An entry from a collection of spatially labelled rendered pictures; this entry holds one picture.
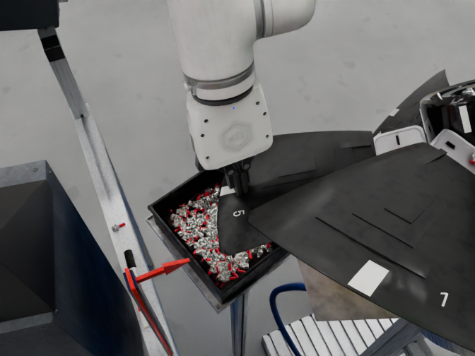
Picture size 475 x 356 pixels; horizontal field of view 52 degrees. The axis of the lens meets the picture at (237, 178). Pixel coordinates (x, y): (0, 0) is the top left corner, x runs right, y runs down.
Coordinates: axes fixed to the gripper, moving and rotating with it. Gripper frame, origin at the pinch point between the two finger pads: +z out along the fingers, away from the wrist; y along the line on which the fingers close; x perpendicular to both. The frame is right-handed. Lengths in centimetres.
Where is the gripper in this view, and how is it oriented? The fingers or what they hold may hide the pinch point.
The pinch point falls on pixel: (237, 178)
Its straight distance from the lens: 68.2
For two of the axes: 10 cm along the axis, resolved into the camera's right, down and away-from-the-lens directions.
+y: 9.2, -3.4, 2.0
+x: -3.8, -6.0, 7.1
